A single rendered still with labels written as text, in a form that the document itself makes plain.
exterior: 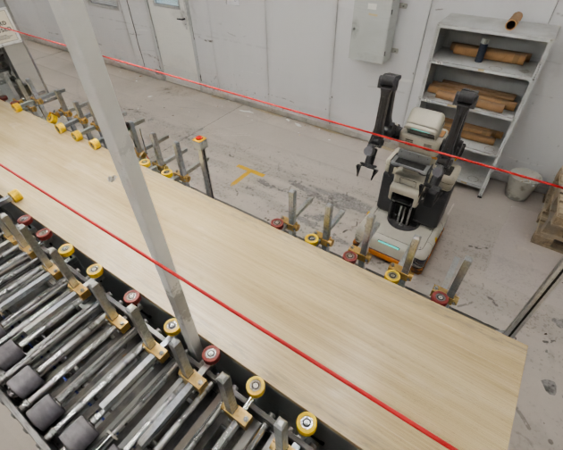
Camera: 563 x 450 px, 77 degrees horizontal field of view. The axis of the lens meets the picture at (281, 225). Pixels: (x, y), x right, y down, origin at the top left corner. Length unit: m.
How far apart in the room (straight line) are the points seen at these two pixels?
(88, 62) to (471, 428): 1.70
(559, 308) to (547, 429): 1.02
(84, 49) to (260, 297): 1.31
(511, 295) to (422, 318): 1.66
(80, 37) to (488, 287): 3.16
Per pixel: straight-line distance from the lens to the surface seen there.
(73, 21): 0.94
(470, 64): 3.85
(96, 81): 0.97
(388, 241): 3.07
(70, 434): 1.82
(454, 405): 1.71
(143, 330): 1.73
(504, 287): 3.47
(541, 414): 2.97
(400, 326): 1.82
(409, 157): 2.62
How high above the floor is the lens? 2.39
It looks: 43 degrees down
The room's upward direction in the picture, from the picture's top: 1 degrees counter-clockwise
